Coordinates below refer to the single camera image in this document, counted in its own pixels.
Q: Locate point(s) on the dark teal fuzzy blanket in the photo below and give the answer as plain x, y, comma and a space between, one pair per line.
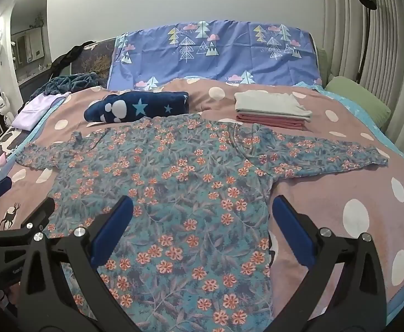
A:
67, 83

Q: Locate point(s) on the white cat figurine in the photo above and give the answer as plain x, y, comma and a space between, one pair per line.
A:
5, 110

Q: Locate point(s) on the folded pink garment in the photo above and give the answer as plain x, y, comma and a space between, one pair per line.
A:
271, 121

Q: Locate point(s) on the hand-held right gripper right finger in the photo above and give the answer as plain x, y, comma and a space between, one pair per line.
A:
291, 230

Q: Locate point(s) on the teal floral shirt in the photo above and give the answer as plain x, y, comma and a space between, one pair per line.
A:
188, 197

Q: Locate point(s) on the black white printed sheet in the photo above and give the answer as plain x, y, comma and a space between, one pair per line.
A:
5, 145

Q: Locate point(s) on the dark printed pillow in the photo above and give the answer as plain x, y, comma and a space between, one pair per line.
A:
100, 60

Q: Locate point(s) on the green pillow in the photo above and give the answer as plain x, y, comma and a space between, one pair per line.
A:
357, 102

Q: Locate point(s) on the black garment on headboard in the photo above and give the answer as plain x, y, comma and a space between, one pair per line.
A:
68, 57

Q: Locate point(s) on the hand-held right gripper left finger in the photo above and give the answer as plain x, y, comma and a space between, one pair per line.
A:
113, 228

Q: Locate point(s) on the lavender cloth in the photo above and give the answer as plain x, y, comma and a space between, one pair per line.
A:
39, 109

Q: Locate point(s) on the purple tree-print pillowcase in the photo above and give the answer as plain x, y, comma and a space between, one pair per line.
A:
222, 52

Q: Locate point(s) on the navy star-print folded blanket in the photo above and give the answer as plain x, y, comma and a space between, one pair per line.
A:
143, 109

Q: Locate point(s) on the pink polka-dot blanket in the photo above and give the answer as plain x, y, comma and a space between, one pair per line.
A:
326, 197

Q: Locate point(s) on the white curtain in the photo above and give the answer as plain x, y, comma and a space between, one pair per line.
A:
395, 76

